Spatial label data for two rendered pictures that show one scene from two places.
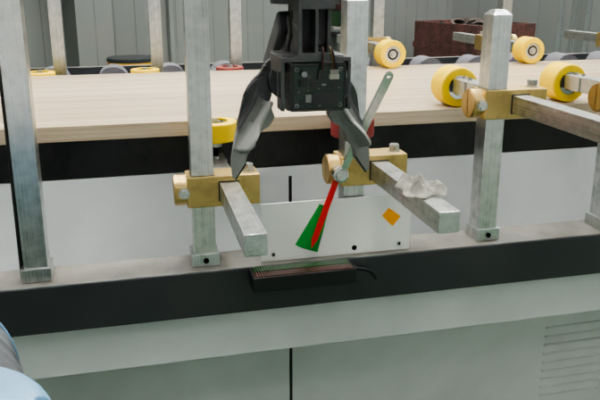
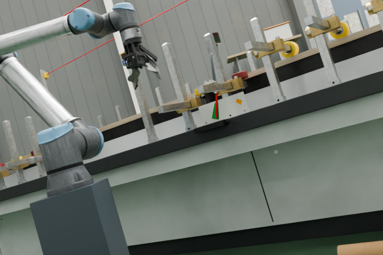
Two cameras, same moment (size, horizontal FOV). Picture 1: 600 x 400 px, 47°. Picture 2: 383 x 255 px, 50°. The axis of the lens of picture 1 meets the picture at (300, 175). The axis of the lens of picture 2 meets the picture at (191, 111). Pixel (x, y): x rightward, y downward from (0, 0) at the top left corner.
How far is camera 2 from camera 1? 1.52 m
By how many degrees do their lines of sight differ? 49
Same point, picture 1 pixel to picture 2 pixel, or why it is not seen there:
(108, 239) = not seen: hidden behind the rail
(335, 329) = (238, 148)
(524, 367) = (374, 171)
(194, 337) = (195, 156)
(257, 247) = (161, 110)
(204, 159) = (180, 97)
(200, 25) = (169, 59)
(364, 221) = (230, 105)
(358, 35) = (210, 45)
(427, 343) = (314, 162)
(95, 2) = not seen: hidden behind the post
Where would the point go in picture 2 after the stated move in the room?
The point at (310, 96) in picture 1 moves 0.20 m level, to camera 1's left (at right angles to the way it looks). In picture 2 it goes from (130, 64) to (106, 78)
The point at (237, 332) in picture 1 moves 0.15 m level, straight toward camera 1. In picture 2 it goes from (207, 153) to (188, 160)
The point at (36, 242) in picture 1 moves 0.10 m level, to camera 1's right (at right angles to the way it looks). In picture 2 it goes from (149, 131) to (160, 127)
